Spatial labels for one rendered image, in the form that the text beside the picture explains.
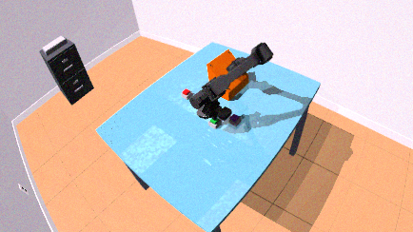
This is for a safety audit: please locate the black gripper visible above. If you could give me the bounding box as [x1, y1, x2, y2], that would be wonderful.
[206, 100, 232, 121]

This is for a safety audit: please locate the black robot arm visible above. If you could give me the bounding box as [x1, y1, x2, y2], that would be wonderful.
[189, 42, 274, 120]

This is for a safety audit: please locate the green button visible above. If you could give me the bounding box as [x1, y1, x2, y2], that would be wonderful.
[208, 118, 222, 129]

